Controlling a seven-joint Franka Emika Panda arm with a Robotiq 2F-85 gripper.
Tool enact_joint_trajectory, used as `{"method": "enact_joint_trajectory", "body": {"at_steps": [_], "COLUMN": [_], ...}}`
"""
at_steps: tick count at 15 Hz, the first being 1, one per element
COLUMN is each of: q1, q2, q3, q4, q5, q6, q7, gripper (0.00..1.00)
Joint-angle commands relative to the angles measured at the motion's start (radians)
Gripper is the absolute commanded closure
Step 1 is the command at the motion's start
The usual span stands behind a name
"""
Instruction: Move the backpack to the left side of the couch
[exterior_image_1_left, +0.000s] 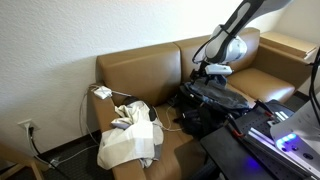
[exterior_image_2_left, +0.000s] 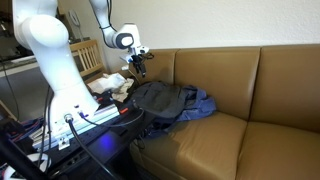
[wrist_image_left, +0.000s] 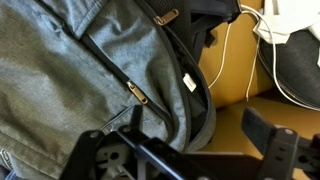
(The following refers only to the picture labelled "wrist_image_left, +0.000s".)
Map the blue denim garment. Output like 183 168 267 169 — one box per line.
0 164 18 180

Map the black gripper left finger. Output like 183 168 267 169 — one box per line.
59 104 214 180

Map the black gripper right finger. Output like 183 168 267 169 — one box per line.
241 106 320 180

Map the thin white charging cable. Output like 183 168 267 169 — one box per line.
207 3 320 112

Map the grey and black backpack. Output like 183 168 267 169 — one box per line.
0 0 242 180

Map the brown leather couch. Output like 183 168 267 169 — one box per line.
196 0 320 180

